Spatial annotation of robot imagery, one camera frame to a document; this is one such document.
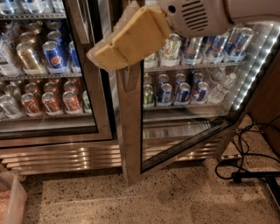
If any blue Pepsi can lower left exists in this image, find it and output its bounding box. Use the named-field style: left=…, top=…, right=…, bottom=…
left=157, top=83, right=172, bottom=104

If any silver diet cola can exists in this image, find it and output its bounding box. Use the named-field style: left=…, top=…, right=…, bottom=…
left=0, top=94, right=23, bottom=119

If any clear water bottle back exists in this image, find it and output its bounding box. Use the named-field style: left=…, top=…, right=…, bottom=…
left=210, top=66, right=226, bottom=84

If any clear water bottle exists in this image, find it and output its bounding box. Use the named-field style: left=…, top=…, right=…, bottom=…
left=208, top=73, right=236, bottom=104
left=210, top=66, right=226, bottom=84

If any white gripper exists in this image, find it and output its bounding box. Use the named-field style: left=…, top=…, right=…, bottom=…
left=87, top=0, right=234, bottom=71

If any blue Pepsi can lower middle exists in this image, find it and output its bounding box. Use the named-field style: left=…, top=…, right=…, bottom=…
left=175, top=82, right=191, bottom=103

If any translucent plastic bin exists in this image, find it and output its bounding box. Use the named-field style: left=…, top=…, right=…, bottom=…
left=0, top=171, right=27, bottom=224

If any red cola can middle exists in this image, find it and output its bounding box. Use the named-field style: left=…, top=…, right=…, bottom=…
left=42, top=92, right=63, bottom=116

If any blue pepsi can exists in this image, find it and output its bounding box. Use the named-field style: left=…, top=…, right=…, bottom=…
left=157, top=83, right=172, bottom=104
left=175, top=82, right=191, bottom=103
left=43, top=41, right=69, bottom=74
left=191, top=81, right=209, bottom=104

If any silver blue energy can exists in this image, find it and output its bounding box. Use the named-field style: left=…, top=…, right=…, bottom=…
left=204, top=32, right=229, bottom=64
left=183, top=38, right=202, bottom=65
left=224, top=27, right=255, bottom=62

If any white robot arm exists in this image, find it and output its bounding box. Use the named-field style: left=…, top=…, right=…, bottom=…
left=87, top=0, right=280, bottom=71

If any blue Pepsi can front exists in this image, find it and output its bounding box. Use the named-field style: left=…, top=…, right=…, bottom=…
left=43, top=41, right=69, bottom=74

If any blue Pepsi can lower right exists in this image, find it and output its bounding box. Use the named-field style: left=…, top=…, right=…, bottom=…
left=191, top=81, right=209, bottom=104

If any steel fridge bottom grille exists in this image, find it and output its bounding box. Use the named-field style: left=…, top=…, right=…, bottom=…
left=0, top=137, right=228, bottom=176

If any white green soda can middle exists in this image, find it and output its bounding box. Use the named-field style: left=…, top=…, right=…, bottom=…
left=144, top=52, right=158, bottom=68

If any red cola can right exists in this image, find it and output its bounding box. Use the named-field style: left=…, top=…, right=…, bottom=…
left=62, top=91, right=82, bottom=115

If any white green soda can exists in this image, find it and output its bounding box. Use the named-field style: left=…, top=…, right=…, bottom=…
left=144, top=52, right=158, bottom=68
left=161, top=33, right=181, bottom=67

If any silver blue energy can right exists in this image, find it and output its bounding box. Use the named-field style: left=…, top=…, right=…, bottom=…
left=224, top=27, right=255, bottom=62

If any black power cable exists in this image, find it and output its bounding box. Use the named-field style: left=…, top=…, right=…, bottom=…
left=214, top=116, right=280, bottom=184

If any silver blue energy can middle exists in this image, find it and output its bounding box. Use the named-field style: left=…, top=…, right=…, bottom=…
left=204, top=32, right=229, bottom=64

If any white green soda can right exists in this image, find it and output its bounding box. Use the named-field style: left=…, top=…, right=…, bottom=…
left=161, top=33, right=181, bottom=67

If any clear water bottle front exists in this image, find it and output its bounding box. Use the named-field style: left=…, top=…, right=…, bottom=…
left=208, top=73, right=236, bottom=104

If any silver blue energy can left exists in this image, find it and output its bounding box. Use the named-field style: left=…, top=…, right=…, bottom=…
left=183, top=38, right=202, bottom=65

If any glass fridge door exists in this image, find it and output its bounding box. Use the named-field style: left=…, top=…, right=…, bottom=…
left=0, top=0, right=111, bottom=149
left=95, top=0, right=280, bottom=186

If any gold soda can front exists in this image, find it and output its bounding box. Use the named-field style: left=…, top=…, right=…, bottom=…
left=17, top=43, right=46, bottom=76

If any red cola can left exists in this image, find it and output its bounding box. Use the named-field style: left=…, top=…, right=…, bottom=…
left=21, top=93, right=43, bottom=116

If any red cola can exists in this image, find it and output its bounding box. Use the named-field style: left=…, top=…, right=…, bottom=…
left=62, top=91, right=82, bottom=115
left=21, top=93, right=43, bottom=116
left=42, top=92, right=63, bottom=116

